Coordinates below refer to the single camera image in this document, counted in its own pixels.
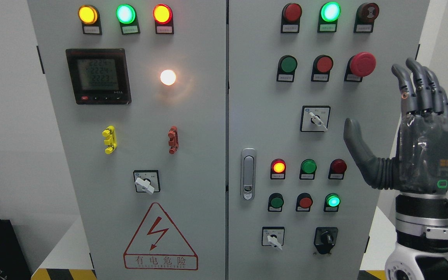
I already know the white lit indicator lamp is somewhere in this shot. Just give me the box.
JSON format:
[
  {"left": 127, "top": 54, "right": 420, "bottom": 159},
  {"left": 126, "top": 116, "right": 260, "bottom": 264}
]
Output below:
[{"left": 159, "top": 69, "right": 177, "bottom": 86}]

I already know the gray electrical control cabinet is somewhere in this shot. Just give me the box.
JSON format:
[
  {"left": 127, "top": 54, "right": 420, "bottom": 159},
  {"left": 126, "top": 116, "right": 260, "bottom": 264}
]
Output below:
[{"left": 27, "top": 0, "right": 430, "bottom": 280}]

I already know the red push button upper row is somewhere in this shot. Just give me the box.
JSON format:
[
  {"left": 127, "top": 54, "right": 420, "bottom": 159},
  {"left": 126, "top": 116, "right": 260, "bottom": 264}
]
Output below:
[{"left": 311, "top": 55, "right": 334, "bottom": 82}]

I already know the green push button upper row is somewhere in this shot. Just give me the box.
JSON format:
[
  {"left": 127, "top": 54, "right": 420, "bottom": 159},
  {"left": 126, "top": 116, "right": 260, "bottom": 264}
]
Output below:
[{"left": 276, "top": 55, "right": 298, "bottom": 82}]

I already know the lit red indicator middle row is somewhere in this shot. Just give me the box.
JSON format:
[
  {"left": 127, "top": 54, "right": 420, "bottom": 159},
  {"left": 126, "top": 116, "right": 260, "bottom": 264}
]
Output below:
[{"left": 270, "top": 158, "right": 286, "bottom": 180}]

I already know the green push button lower row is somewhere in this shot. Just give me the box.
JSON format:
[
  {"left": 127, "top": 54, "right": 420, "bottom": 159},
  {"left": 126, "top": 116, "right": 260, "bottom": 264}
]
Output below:
[{"left": 267, "top": 193, "right": 284, "bottom": 212}]

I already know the red terminal connector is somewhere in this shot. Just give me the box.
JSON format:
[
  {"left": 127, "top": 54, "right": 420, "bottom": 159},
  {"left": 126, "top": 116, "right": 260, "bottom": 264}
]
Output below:
[{"left": 168, "top": 126, "right": 179, "bottom": 154}]

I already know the red push button row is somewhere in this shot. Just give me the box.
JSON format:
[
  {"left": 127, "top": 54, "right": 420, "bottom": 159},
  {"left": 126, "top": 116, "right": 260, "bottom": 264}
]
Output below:
[
  {"left": 311, "top": 55, "right": 334, "bottom": 82},
  {"left": 295, "top": 193, "right": 313, "bottom": 212}
]

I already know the dark red buzzer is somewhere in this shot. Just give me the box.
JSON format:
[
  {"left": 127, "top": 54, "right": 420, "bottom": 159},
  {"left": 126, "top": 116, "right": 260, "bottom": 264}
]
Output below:
[{"left": 353, "top": 2, "right": 380, "bottom": 33}]

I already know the lit green button lower row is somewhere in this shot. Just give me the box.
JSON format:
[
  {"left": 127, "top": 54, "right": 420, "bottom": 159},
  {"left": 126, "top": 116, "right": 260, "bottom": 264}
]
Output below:
[{"left": 323, "top": 193, "right": 341, "bottom": 212}]

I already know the green indicator light top right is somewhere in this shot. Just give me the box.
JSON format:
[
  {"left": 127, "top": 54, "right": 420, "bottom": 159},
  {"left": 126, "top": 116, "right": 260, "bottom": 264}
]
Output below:
[{"left": 317, "top": 2, "right": 341, "bottom": 33}]

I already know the yellow indicator light top left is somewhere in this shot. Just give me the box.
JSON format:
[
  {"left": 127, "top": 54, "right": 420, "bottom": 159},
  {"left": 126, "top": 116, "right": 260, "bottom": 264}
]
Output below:
[{"left": 78, "top": 5, "right": 102, "bottom": 35}]

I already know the green indicator middle row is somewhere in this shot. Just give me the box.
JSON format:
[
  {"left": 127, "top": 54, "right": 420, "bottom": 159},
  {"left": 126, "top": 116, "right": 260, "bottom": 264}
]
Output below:
[{"left": 299, "top": 158, "right": 317, "bottom": 180}]

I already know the green indicator light top left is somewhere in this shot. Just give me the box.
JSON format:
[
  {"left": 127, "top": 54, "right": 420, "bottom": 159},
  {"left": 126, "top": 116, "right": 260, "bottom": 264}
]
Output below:
[{"left": 116, "top": 4, "right": 140, "bottom": 34}]

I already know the green push button row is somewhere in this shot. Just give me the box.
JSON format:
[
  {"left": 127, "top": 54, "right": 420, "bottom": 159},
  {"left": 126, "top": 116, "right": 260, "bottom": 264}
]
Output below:
[
  {"left": 267, "top": 193, "right": 284, "bottom": 212},
  {"left": 276, "top": 55, "right": 298, "bottom": 82}
]

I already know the red indicator light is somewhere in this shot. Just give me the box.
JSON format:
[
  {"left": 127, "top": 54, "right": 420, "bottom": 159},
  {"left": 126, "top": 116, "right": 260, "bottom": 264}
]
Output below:
[
  {"left": 152, "top": 3, "right": 174, "bottom": 34},
  {"left": 281, "top": 2, "right": 303, "bottom": 33}
]

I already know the black key selector switch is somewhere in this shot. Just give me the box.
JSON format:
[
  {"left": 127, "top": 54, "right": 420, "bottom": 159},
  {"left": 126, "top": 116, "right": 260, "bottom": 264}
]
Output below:
[{"left": 313, "top": 227, "right": 338, "bottom": 254}]

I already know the silver cabinet door handle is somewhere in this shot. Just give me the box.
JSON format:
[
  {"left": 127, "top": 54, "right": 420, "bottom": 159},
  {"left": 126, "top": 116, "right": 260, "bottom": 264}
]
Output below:
[{"left": 240, "top": 148, "right": 256, "bottom": 200}]

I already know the green indicator light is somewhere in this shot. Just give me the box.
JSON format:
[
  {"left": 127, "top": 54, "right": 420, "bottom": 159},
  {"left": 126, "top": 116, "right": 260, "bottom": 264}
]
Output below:
[
  {"left": 317, "top": 2, "right": 341, "bottom": 33},
  {"left": 116, "top": 4, "right": 140, "bottom": 34}
]

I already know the red emergency stop button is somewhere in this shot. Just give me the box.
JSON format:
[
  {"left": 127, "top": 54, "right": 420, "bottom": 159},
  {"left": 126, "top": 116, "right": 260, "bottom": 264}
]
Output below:
[{"left": 344, "top": 52, "right": 376, "bottom": 82}]

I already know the gray robotic hand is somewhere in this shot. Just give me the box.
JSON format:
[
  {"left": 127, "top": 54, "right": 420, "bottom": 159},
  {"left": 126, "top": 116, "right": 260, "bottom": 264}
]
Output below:
[{"left": 343, "top": 58, "right": 448, "bottom": 194}]

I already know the yellow terminal connector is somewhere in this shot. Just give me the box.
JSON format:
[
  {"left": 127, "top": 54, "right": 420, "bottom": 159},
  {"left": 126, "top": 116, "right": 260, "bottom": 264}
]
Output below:
[{"left": 102, "top": 125, "right": 117, "bottom": 154}]

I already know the red indicator light top left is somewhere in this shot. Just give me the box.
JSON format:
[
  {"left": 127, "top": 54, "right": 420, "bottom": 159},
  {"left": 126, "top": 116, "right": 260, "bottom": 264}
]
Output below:
[{"left": 152, "top": 3, "right": 174, "bottom": 34}]

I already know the left door gray selector switch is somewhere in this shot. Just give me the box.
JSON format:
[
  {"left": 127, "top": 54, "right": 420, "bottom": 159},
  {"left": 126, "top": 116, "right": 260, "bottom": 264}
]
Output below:
[{"left": 133, "top": 170, "right": 161, "bottom": 195}]

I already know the black digital power meter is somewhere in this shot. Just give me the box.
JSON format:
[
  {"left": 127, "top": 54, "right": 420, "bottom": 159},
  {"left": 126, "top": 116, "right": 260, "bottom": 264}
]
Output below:
[{"left": 66, "top": 48, "right": 131, "bottom": 105}]

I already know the red electrical hazard warning sticker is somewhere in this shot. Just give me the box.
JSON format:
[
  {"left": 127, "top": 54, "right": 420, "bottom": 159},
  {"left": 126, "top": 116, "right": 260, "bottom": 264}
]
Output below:
[{"left": 123, "top": 202, "right": 199, "bottom": 271}]

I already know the red push button lower row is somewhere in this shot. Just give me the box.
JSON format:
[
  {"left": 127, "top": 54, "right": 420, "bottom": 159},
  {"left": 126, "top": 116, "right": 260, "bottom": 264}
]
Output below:
[{"left": 295, "top": 193, "right": 313, "bottom": 212}]

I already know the red indicator light top right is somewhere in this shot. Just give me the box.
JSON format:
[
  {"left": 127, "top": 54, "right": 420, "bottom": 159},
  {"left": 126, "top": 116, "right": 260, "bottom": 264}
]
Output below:
[{"left": 281, "top": 2, "right": 303, "bottom": 33}]

